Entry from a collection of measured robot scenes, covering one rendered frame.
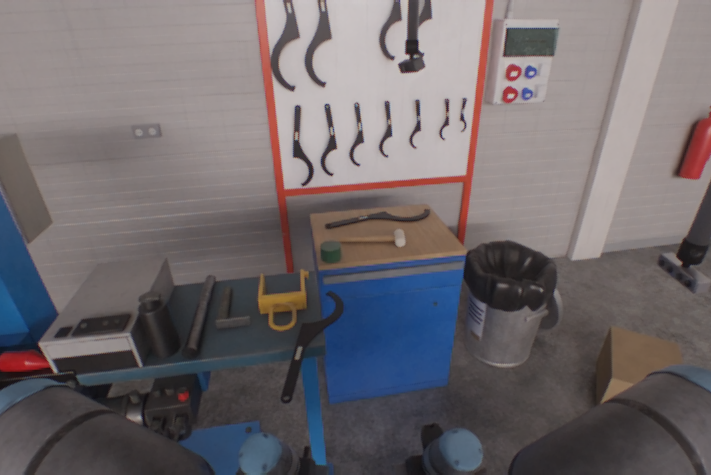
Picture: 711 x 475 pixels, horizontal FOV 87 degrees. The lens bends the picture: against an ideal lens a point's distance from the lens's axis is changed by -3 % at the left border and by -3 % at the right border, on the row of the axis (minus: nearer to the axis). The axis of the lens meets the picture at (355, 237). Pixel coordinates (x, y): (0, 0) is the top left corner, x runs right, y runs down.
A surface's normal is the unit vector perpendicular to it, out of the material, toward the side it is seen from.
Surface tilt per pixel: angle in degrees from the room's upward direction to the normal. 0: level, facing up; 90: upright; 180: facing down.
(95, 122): 90
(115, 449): 29
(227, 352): 0
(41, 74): 90
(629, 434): 17
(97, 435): 22
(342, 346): 90
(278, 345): 0
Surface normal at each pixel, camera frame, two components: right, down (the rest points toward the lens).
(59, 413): 0.08, -0.96
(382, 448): -0.02, -0.88
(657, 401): -0.13, -0.96
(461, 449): 0.12, -0.69
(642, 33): 0.17, 0.47
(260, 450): -0.15, -0.68
